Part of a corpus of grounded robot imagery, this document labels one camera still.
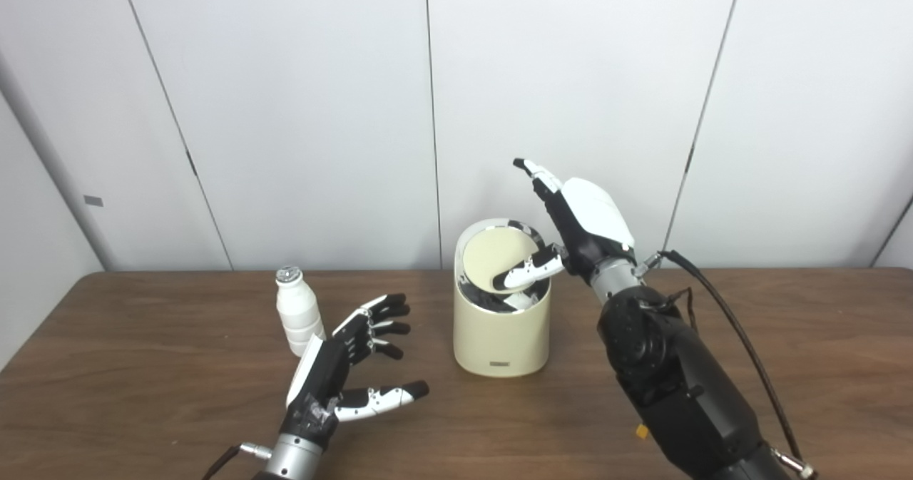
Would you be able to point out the cream round bin lid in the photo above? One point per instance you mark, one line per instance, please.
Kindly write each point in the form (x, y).
(488, 255)

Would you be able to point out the small white plastic bottle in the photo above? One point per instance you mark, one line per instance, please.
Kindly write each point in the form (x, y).
(298, 316)

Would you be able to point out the small gray wall label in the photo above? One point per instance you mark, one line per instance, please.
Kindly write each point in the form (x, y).
(93, 200)

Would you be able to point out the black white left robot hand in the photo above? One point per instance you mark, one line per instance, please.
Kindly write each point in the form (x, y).
(324, 373)

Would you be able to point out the cream-colored round bin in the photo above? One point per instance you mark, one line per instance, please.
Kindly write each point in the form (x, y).
(499, 341)

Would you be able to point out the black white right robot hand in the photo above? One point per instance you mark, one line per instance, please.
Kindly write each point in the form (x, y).
(595, 216)

